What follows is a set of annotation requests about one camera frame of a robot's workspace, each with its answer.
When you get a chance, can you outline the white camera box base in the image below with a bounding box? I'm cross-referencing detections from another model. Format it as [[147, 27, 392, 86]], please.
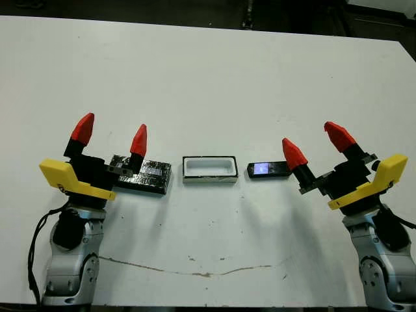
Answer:
[[182, 155, 240, 185]]

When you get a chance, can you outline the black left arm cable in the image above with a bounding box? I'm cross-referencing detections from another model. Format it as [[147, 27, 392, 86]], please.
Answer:
[[27, 207, 71, 306]]

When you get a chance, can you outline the black metal floor stand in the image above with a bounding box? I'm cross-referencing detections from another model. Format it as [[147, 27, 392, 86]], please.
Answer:
[[240, 12, 258, 30]]

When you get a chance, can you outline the small black camera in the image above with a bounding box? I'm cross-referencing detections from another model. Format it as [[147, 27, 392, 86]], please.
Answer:
[[246, 161, 293, 179]]

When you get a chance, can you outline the left gripper, yellow mount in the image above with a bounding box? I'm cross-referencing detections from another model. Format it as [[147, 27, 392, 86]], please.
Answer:
[[38, 112, 148, 212]]

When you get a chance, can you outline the right gripper, yellow mount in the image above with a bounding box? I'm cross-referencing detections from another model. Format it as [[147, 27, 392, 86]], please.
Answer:
[[281, 121, 409, 216]]

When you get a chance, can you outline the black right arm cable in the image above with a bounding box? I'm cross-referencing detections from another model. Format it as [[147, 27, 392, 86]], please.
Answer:
[[391, 207, 416, 230]]

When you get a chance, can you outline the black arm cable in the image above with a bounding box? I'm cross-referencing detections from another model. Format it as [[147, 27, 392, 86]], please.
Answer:
[[391, 207, 416, 230], [27, 207, 71, 306]]

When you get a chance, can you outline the glossy black box lid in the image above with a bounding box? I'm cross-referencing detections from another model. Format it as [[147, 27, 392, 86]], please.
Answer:
[[110, 155, 172, 196]]

